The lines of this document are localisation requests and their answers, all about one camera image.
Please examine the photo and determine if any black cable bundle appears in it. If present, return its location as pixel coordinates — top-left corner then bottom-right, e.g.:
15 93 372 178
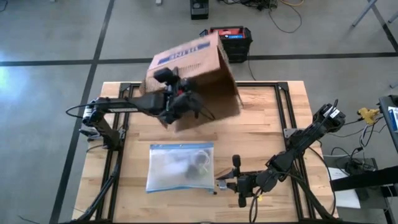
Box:
70 149 124 224
290 149 338 222

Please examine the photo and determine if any black box-shaped floor device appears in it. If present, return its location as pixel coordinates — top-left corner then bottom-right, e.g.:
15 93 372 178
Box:
190 0 210 21

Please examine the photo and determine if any black power adapter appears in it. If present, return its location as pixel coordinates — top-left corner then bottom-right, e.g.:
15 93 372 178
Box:
345 157 374 175

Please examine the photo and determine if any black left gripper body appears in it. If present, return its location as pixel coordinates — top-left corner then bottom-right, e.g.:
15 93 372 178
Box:
152 67 206 128

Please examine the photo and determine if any white mesh blue-zipper bag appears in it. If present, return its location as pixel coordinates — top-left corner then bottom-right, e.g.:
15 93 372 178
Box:
145 142 218 195

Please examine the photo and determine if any blue cardboard box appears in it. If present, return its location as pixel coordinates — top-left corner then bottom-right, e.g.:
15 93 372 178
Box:
387 106 398 134

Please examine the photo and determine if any black metal bar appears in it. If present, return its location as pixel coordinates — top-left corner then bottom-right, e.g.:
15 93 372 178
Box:
330 165 398 193

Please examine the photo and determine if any black round item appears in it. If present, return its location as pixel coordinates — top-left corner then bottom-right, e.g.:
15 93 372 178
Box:
185 165 201 179

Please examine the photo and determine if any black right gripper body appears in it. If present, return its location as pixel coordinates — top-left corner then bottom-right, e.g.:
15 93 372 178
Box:
228 154 261 208

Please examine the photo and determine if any brown Uline cardboard box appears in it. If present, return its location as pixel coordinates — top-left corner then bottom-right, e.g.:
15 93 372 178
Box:
139 31 244 133

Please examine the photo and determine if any white paper sheet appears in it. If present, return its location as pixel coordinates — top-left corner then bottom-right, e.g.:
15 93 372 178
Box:
328 167 362 210

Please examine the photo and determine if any grey metal table leg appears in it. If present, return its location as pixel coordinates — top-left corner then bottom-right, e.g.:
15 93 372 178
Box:
351 0 379 27

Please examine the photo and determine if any grey base plate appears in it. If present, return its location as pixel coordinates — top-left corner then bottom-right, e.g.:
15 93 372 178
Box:
323 154 379 175

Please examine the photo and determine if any yellow connector plug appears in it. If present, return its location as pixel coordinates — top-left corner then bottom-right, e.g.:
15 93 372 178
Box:
356 107 382 126

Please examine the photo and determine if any yellow floor cable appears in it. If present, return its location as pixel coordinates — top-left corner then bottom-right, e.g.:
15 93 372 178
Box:
279 0 305 7

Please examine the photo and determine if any red and black toolbox stack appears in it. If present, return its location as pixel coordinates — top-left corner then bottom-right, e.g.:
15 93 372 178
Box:
200 26 253 64

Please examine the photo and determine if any dark side desk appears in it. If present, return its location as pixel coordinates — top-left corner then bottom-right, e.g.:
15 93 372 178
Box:
378 95 398 153

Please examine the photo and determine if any white cable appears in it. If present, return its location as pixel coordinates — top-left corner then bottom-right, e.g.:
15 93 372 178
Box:
193 149 213 166

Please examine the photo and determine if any black floor cable tangle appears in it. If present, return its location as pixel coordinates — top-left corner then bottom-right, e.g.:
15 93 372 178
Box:
217 0 303 34

